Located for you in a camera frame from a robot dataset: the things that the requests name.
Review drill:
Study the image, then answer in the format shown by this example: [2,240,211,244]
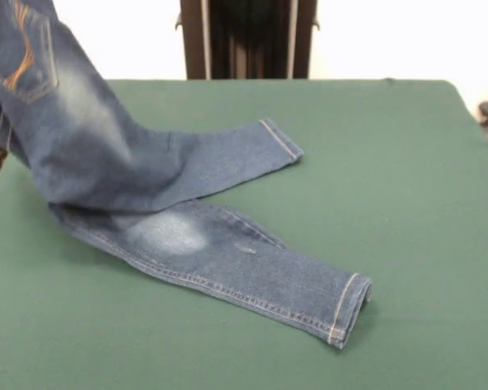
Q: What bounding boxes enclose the blue denim jeans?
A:
[0,0,373,350]

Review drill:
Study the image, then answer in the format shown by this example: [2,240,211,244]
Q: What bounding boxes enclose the dark green table cloth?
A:
[0,77,488,390]

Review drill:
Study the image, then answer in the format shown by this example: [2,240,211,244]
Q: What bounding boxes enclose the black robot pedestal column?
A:
[174,0,321,81]

